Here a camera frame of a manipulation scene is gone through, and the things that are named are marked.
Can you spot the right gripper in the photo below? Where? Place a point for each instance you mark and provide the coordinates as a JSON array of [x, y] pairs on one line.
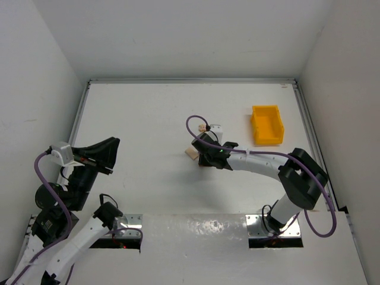
[[206, 159]]

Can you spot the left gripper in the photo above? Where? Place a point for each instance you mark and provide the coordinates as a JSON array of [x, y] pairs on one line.
[[95, 162]]

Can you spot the small patterned wood block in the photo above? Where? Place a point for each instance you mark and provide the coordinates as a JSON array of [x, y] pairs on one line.
[[202, 128]]

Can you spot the yellow plastic bin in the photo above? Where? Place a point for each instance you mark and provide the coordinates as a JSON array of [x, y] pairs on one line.
[[266, 124]]

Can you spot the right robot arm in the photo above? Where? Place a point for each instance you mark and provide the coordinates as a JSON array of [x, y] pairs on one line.
[[299, 174]]

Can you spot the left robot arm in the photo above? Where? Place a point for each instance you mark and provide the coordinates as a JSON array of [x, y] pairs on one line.
[[42, 261]]

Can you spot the beige flat wood plank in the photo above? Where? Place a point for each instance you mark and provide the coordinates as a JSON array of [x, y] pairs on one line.
[[193, 154]]

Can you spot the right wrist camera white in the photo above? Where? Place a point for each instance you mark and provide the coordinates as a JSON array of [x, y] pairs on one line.
[[216, 131]]

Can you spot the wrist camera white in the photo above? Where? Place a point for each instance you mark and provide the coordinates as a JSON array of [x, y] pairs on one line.
[[61, 154], [216, 131]]

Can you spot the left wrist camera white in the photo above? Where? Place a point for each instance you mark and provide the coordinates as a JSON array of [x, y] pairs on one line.
[[61, 154]]

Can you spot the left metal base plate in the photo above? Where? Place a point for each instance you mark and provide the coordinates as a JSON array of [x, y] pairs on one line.
[[129, 226]]

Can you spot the metal base plate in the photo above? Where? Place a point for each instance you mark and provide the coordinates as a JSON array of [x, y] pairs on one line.
[[258, 228], [129, 226]]

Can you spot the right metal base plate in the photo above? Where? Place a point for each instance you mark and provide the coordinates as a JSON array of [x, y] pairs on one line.
[[258, 228]]

